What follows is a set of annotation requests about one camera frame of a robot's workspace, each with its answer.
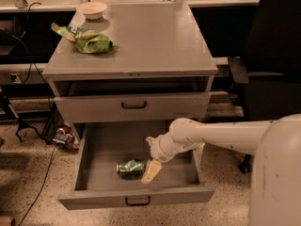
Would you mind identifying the black floor cable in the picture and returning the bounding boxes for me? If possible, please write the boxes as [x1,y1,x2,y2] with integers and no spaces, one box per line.
[17,143,59,226]

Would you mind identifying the green chip bag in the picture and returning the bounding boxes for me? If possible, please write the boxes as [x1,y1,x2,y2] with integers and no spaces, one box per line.
[51,23,115,54]

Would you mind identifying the open grey bottom drawer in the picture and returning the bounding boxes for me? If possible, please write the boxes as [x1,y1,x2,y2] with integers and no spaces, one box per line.
[59,121,214,210]

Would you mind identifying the green soda can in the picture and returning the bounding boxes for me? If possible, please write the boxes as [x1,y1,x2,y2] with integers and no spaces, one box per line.
[117,159,145,177]

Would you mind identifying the black office chair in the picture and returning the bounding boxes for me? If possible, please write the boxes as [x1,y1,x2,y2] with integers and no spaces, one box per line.
[207,0,301,174]

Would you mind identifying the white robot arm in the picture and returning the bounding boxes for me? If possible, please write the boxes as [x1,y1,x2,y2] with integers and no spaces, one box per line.
[142,114,301,226]

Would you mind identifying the closed grey upper drawer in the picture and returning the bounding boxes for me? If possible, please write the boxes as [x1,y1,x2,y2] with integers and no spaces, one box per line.
[55,92,210,123]

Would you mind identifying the black power cable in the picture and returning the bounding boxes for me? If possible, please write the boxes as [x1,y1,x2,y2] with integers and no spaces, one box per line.
[12,2,53,108]

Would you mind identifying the small items on floor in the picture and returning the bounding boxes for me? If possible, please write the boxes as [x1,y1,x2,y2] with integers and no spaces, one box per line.
[53,122,79,150]

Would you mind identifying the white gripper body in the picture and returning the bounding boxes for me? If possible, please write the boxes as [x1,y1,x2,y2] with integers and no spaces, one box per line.
[150,138,166,163]

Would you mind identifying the grey drawer cabinet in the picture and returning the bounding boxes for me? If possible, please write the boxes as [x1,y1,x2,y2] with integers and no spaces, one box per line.
[43,3,217,137]

